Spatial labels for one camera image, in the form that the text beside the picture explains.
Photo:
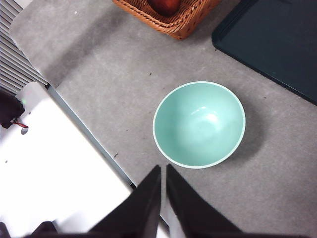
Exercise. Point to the black rounded object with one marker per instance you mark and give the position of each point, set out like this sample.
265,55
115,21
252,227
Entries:
10,109

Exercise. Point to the dark rectangular tray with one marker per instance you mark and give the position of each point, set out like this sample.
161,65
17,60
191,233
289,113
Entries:
272,44

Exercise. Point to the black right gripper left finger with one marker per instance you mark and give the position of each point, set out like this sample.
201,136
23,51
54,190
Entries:
138,213

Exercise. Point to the grey ribbed panel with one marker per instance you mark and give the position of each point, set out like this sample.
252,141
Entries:
12,62

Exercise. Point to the dark purple plum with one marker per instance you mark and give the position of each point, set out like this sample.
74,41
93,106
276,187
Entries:
164,6

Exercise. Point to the brown wicker basket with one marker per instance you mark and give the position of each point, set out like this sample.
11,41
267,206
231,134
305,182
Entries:
188,22

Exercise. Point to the white flat platform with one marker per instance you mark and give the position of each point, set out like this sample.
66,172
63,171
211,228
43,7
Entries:
57,168

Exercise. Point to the teal ribbed bowl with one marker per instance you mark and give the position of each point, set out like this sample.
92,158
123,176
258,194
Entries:
198,129

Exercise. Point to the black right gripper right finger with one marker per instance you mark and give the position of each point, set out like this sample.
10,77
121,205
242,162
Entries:
195,215

